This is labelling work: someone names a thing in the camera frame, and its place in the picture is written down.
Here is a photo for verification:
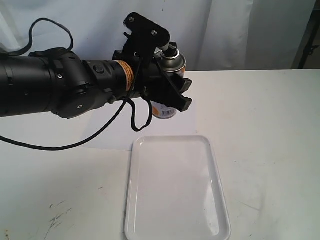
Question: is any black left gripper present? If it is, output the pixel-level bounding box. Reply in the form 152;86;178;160
112;50;193;112

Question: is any silver spray can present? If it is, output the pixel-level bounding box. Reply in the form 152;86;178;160
151;41;186;120

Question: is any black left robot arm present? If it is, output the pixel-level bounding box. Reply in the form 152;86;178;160
0;50;192;119

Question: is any white backdrop cloth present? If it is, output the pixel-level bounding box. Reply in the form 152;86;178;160
0;0;315;71

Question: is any white paper sheet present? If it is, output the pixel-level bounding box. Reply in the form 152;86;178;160
81;101;197;151

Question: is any white plastic tray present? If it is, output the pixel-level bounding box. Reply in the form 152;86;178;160
123;135;232;240

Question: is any dark metal stand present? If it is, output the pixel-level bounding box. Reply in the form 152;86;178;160
297;0;320;69

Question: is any black cable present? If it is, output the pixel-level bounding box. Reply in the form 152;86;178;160
0;17;153;152

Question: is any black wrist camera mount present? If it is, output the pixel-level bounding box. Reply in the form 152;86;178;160
122;12;171;66

